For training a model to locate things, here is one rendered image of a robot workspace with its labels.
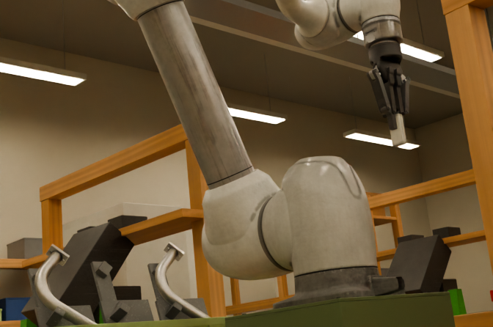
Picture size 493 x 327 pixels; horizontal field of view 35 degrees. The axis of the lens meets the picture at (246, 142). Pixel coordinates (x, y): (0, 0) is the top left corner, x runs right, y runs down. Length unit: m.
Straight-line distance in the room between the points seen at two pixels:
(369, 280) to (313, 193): 0.18
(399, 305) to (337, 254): 0.14
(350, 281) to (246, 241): 0.24
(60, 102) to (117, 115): 0.79
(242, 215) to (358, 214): 0.24
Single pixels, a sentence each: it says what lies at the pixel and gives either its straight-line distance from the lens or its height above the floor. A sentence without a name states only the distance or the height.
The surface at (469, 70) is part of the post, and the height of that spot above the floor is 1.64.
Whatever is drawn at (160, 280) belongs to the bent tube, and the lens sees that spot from 2.18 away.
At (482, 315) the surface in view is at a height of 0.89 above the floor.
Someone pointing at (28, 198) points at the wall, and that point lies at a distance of 8.73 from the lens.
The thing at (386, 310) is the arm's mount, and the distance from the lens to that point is 1.31.
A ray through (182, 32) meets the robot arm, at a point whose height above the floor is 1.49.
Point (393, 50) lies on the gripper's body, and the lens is 1.79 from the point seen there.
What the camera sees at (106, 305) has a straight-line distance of 2.09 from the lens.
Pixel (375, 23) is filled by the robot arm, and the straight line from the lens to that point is 1.80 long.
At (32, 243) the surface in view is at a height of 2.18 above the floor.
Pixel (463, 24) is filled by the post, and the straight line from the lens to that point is 2.53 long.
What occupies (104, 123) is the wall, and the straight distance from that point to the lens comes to 9.51.
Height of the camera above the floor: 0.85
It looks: 16 degrees up
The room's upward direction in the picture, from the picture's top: 6 degrees counter-clockwise
